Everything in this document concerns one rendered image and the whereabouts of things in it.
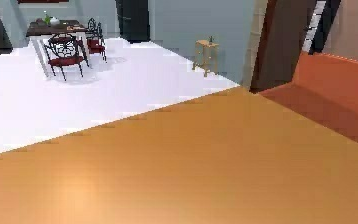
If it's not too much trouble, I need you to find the dark top white-legged dining table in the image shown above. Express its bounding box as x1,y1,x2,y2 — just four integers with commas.
25,19,91,78

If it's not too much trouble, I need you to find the light wooden stool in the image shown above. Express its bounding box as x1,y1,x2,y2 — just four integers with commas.
191,39,220,78

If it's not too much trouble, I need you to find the dark red framed picture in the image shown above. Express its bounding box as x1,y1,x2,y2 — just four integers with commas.
17,0,70,4

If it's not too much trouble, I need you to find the black fridge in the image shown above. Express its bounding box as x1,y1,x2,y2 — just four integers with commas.
115,0,151,44

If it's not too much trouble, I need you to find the dark brown room door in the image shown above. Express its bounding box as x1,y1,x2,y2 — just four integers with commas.
249,0,321,93

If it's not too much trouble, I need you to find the black iron red-seat chair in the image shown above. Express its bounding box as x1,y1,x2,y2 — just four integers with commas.
85,17,108,63
42,33,91,82

